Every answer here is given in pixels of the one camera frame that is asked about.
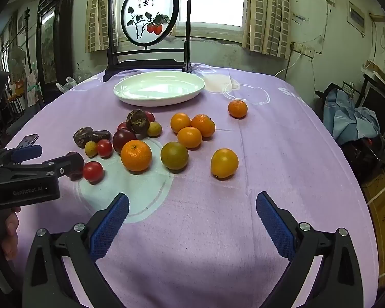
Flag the white cable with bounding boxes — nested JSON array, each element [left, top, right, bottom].
[[274, 51, 304, 78]]

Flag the cardboard box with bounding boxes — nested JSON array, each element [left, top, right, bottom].
[[362, 171, 385, 281]]

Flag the person's left hand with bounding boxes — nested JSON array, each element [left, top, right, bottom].
[[0, 206, 22, 261]]

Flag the white oval plate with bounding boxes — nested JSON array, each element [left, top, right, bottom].
[[113, 71, 206, 107]]

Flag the yellow-orange mandarin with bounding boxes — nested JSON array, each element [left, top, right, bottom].
[[211, 148, 239, 179]]

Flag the large orange mandarin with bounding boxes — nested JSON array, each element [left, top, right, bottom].
[[121, 140, 152, 172]]

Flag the small yellowish orange mandarin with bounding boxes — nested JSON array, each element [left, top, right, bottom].
[[170, 112, 192, 134]]

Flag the white plastic bag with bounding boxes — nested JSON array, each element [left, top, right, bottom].
[[56, 76, 78, 94]]

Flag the black tripod stand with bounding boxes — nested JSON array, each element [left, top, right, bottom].
[[22, 7, 33, 75]]

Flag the black framed painted table screen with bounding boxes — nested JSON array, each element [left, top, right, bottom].
[[102, 0, 194, 83]]

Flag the checked beige curtain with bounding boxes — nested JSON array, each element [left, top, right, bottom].
[[85, 0, 119, 54], [242, 0, 291, 60]]

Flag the dark wooden framed cabinet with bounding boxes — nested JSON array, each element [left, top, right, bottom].
[[35, 0, 78, 94]]

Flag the window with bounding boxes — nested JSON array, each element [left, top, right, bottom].
[[125, 0, 246, 36]]

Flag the smartphone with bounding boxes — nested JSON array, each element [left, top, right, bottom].
[[19, 134, 40, 148]]

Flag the brown wrinkled passion fruit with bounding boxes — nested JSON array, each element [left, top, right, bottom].
[[126, 109, 154, 134]]

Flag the white wall socket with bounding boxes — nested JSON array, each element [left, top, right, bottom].
[[291, 42, 315, 59]]

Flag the purple tablecloth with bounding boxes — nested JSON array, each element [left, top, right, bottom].
[[0, 62, 381, 308]]

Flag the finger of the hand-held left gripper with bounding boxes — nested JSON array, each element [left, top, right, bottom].
[[6, 152, 85, 180], [0, 145, 42, 167]]

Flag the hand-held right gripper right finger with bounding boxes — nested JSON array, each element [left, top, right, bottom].
[[256, 191, 364, 308]]

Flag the blue cloth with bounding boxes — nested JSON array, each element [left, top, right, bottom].
[[323, 89, 381, 146]]

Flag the framed wall panel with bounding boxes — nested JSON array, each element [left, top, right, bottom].
[[347, 1, 367, 36]]

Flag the dark purple tomato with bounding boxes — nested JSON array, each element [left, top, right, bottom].
[[112, 128, 137, 154]]

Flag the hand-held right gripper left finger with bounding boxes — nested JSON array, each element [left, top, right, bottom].
[[22, 192, 130, 308]]

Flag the white electric fan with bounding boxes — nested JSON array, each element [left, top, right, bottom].
[[9, 46, 28, 72]]

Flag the green-orange mandarin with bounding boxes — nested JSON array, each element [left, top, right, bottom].
[[160, 142, 189, 171]]

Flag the brown dried date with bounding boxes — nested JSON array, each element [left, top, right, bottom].
[[90, 130, 112, 143], [73, 127, 94, 149]]

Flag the black hat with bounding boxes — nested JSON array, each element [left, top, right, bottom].
[[314, 83, 341, 99]]

